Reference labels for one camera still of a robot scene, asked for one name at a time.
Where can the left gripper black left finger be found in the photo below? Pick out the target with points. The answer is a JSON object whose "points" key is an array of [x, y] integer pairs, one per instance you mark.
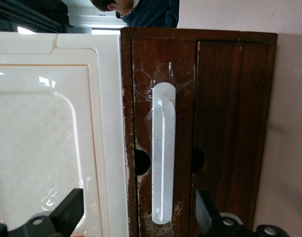
{"points": [[59, 217]]}

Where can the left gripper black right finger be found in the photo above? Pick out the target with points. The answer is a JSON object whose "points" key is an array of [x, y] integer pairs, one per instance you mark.
{"points": [[210, 222]]}

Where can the dark wooden drawer cabinet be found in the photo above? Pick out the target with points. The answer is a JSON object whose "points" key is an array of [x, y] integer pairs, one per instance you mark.
{"points": [[126, 98]]}

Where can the clear adhesive tape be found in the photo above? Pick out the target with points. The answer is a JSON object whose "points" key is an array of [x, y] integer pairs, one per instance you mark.
{"points": [[141, 84], [177, 212]]}

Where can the brown table cover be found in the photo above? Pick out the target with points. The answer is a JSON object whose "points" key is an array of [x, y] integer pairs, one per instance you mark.
{"points": [[289, 148]]}

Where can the person in navy jacket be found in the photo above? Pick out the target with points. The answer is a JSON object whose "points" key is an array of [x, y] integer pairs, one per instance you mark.
{"points": [[151, 12]]}

